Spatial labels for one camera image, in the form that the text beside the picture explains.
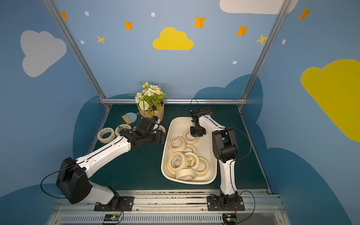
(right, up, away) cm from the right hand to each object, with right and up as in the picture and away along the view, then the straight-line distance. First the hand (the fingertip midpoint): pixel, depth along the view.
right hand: (198, 134), depth 100 cm
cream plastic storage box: (-17, +5, +4) cm, 18 cm away
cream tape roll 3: (-34, +6, -36) cm, 50 cm away
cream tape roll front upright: (-9, -19, -26) cm, 34 cm away
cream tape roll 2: (-58, +5, +4) cm, 58 cm away
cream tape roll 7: (-5, -16, -14) cm, 21 cm away
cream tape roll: (-68, -1, +2) cm, 68 cm away
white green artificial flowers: (-32, +24, -13) cm, 42 cm away
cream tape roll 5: (-15, -6, -4) cm, 17 cm away
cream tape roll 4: (-6, -5, -5) cm, 9 cm away
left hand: (-25, +2, -16) cm, 30 cm away
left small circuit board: (-49, -41, -29) cm, 70 cm away
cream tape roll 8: (-1, -22, -18) cm, 29 cm away
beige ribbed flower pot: (-28, +15, -3) cm, 31 cm away
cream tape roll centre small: (-7, -9, -6) cm, 13 cm away
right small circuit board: (+13, -42, -27) cm, 52 cm away
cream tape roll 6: (-15, -16, -13) cm, 25 cm away
